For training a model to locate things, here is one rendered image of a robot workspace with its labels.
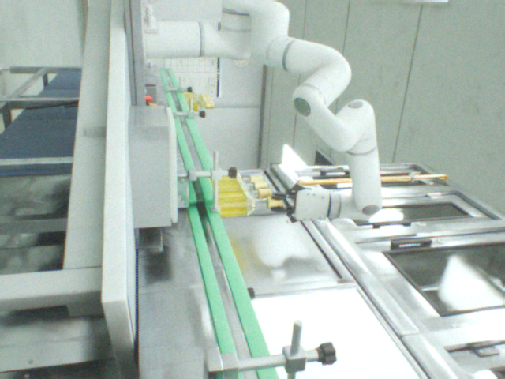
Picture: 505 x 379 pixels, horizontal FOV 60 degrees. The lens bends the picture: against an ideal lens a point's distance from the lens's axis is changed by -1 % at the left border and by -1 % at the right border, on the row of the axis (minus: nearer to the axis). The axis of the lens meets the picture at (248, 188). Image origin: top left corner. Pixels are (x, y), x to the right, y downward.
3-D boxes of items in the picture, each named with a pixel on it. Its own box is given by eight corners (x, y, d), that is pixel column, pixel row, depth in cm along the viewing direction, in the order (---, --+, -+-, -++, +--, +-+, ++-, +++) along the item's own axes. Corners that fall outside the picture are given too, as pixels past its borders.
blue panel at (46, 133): (-27, 238, 114) (140, 228, 124) (-41, 176, 107) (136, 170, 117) (64, 101, 256) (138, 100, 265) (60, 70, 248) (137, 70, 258)
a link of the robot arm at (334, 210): (334, 215, 140) (324, 214, 140) (338, 189, 136) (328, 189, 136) (337, 227, 133) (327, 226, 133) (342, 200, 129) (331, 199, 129)
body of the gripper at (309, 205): (327, 214, 140) (292, 212, 140) (332, 185, 136) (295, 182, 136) (331, 226, 133) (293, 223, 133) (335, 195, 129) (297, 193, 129)
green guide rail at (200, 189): (187, 204, 119) (216, 202, 120) (187, 200, 118) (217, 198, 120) (159, 81, 274) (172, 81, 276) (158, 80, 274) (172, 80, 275)
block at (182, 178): (161, 210, 113) (188, 208, 114) (160, 176, 109) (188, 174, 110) (161, 204, 116) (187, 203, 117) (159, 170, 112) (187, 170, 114)
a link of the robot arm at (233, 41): (200, 65, 119) (257, 63, 123) (201, 14, 112) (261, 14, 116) (195, 54, 127) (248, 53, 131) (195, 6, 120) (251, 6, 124)
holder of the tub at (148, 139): (135, 250, 95) (171, 248, 97) (127, 126, 84) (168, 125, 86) (135, 214, 110) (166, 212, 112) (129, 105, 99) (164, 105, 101)
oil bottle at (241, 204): (184, 220, 127) (256, 215, 132) (183, 203, 125) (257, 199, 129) (181, 211, 132) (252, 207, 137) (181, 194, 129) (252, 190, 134)
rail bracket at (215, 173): (188, 215, 115) (236, 212, 118) (188, 154, 108) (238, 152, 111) (188, 210, 118) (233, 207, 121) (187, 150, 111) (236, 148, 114)
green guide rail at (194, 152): (187, 178, 116) (217, 177, 117) (187, 174, 115) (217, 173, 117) (158, 69, 271) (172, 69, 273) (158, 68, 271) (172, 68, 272)
